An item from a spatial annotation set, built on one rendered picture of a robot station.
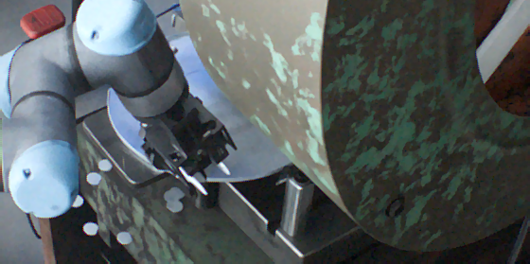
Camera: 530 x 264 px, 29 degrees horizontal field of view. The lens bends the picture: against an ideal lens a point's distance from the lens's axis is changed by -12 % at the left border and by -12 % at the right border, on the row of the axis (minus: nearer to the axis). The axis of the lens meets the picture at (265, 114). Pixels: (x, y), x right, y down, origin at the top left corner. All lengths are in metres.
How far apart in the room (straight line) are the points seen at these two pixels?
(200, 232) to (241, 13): 0.73
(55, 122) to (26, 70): 0.09
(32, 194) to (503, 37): 0.46
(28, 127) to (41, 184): 0.06
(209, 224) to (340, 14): 0.82
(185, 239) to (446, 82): 0.70
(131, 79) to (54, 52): 0.09
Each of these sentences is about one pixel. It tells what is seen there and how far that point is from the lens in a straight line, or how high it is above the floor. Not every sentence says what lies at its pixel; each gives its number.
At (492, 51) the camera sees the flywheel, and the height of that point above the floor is 1.20.
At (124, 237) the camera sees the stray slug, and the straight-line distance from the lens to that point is 1.50.
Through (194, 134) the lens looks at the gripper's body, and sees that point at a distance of 1.22.
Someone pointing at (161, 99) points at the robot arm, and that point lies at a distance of 1.16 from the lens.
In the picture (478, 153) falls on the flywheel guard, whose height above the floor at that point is 1.10.
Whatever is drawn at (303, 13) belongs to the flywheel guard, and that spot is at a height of 1.32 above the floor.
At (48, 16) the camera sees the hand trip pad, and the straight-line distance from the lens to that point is 1.68.
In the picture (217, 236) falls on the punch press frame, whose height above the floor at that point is 0.64.
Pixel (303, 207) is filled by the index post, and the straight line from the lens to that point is 1.40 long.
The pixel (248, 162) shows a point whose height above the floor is 0.78.
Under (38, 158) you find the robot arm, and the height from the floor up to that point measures 1.06.
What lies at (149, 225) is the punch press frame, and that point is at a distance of 1.55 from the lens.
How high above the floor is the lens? 1.76
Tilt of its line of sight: 41 degrees down
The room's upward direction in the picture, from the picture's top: 6 degrees clockwise
